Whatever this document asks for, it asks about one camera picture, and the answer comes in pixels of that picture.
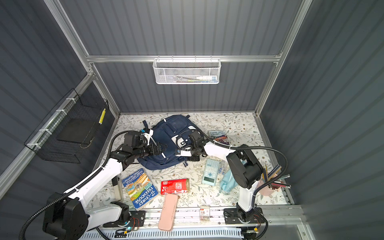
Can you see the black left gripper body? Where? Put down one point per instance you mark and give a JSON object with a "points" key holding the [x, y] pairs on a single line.
{"points": [[149, 150]]}

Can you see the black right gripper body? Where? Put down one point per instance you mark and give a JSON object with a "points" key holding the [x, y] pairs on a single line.
{"points": [[195, 156]]}

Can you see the navy blue student backpack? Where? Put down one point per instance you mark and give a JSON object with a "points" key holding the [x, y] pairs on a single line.
{"points": [[171, 133]]}

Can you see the purple Treehouse book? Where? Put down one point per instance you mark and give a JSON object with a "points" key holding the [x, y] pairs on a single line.
{"points": [[219, 136]]}

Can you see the blue Treehouse book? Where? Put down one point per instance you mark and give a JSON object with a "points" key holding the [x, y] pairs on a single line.
{"points": [[140, 189]]}

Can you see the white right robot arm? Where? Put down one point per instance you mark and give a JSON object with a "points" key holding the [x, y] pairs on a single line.
{"points": [[245, 167]]}

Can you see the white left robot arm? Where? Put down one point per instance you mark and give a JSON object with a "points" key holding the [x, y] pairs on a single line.
{"points": [[66, 217]]}

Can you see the teal calculator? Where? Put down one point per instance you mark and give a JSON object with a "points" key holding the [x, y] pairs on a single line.
{"points": [[211, 172]]}

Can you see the red tissue packet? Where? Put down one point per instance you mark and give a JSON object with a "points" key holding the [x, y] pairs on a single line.
{"points": [[175, 186]]}

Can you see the black grey stapler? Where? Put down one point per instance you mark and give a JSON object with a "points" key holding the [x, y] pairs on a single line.
{"points": [[118, 188]]}

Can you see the light blue folded umbrella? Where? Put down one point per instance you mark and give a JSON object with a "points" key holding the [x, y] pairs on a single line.
{"points": [[228, 183]]}

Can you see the small clear staples box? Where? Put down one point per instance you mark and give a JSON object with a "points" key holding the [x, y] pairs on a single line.
{"points": [[205, 214]]}

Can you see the pink pencil case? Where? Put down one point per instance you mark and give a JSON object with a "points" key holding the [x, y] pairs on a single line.
{"points": [[167, 218]]}

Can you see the pink pencil cup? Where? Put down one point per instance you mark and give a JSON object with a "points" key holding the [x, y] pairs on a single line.
{"points": [[267, 175]]}

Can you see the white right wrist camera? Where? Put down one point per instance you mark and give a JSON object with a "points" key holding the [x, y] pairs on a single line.
{"points": [[183, 153]]}

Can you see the white wire mesh basket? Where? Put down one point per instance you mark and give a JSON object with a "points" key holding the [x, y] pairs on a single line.
{"points": [[187, 71]]}

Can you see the black wire mesh basket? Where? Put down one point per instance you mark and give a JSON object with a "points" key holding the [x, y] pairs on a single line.
{"points": [[69, 133]]}

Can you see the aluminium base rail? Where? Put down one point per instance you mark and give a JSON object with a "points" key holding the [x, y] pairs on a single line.
{"points": [[223, 222]]}

